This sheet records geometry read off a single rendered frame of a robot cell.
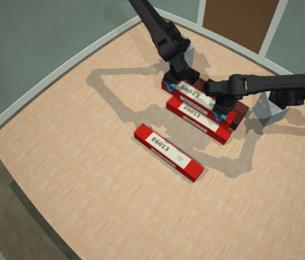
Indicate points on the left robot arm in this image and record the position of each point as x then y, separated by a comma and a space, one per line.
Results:
281, 88

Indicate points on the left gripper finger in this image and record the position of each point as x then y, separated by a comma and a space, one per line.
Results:
223, 117

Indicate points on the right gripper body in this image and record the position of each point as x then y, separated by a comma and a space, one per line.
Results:
167, 77

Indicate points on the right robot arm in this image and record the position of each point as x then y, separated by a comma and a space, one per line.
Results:
159, 30

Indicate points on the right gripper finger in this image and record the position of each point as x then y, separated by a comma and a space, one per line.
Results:
173, 86

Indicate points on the red box with cream label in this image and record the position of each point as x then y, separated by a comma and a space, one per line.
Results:
168, 152

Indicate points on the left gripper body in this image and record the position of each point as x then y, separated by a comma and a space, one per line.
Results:
227, 107

